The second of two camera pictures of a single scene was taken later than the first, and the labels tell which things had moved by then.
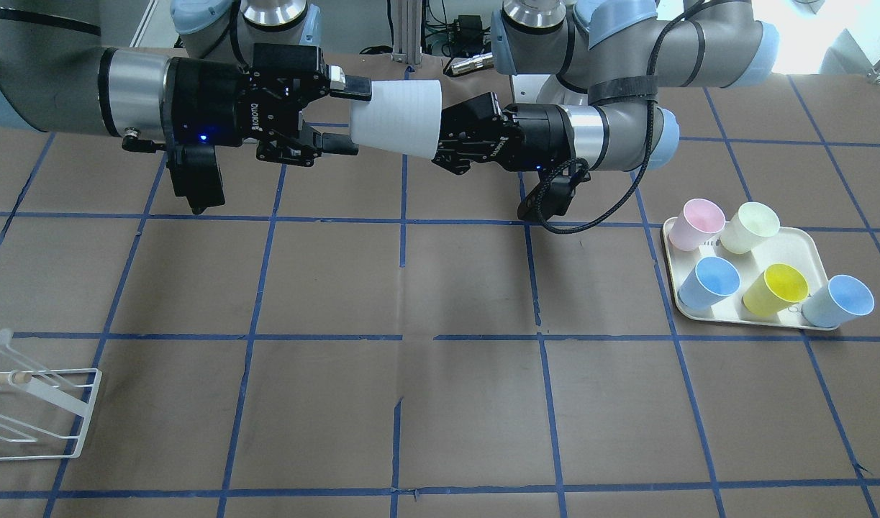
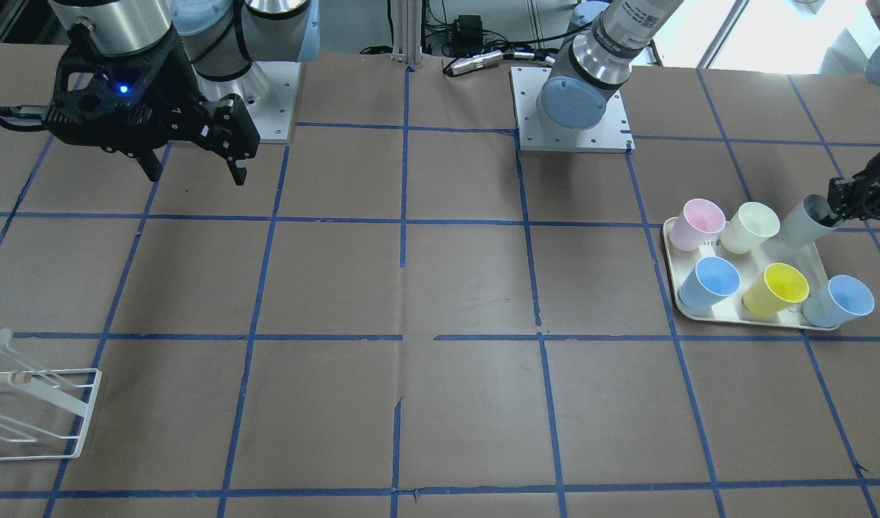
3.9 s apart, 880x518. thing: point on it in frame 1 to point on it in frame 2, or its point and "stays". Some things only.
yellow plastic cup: x=778 y=288 stays
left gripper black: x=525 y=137 to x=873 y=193
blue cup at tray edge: x=842 y=299 stays
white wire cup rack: x=35 y=412 stays
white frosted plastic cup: x=403 y=116 to x=802 y=225
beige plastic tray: x=768 y=285 stays
